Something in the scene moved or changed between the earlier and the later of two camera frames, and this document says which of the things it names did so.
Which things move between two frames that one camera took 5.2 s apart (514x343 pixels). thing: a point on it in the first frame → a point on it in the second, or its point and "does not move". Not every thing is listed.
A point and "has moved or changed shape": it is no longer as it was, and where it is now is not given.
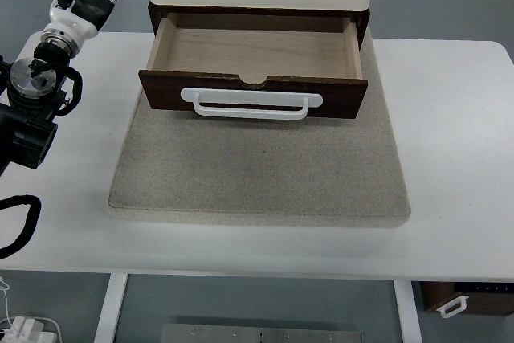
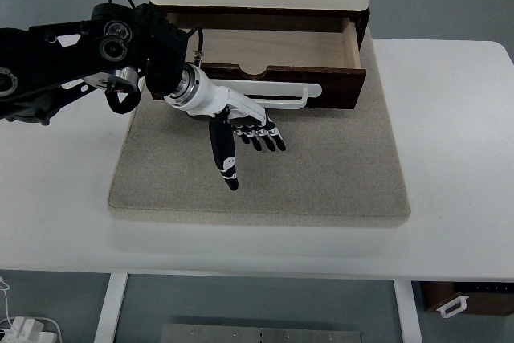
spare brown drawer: (495, 298) does not move
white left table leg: (106, 327) does not move
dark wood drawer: (299, 55) has moved or changed shape
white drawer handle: (251, 97) has moved or changed shape
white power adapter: (26, 331) does not move
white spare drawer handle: (462, 300) does not move
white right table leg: (408, 312) does not move
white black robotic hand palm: (83, 17) → (193, 90)
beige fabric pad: (177, 167) does not move
